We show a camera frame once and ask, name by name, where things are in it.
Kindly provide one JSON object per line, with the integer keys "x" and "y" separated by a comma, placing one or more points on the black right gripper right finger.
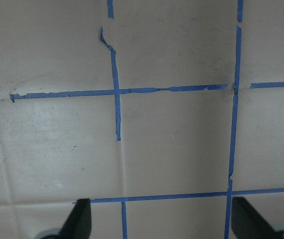
{"x": 247, "y": 223}

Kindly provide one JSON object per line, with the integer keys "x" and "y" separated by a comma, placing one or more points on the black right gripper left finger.
{"x": 78, "y": 225}

